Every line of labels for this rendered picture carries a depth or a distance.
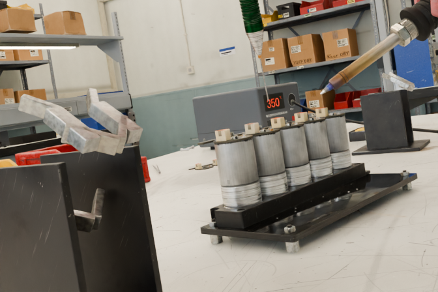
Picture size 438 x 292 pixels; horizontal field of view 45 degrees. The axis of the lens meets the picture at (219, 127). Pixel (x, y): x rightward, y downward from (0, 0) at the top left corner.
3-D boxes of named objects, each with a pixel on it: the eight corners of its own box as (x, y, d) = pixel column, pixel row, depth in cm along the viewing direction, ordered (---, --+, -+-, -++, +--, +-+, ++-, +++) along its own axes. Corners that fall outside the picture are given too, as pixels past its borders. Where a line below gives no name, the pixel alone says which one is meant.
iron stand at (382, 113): (400, 184, 58) (446, 105, 54) (332, 145, 61) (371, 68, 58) (412, 173, 63) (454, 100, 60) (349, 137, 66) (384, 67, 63)
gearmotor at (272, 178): (297, 201, 35) (286, 126, 35) (275, 211, 33) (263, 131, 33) (268, 201, 37) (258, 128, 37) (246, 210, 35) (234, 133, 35)
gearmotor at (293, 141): (320, 191, 37) (309, 120, 37) (300, 200, 35) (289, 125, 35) (292, 191, 39) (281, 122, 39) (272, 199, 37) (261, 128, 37)
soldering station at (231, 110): (306, 135, 92) (298, 81, 91) (265, 147, 83) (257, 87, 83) (241, 141, 102) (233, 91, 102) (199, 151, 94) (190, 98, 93)
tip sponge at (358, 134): (412, 131, 75) (411, 120, 74) (404, 137, 70) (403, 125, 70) (360, 136, 78) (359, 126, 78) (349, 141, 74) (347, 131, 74)
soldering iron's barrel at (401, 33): (341, 95, 34) (422, 35, 34) (326, 75, 34) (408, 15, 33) (335, 95, 35) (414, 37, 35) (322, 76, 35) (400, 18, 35)
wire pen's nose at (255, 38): (248, 58, 31) (243, 34, 31) (252, 53, 32) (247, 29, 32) (266, 56, 31) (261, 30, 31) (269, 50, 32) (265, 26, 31)
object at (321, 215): (335, 186, 44) (334, 173, 44) (420, 187, 39) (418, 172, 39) (201, 244, 33) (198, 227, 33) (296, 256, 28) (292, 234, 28)
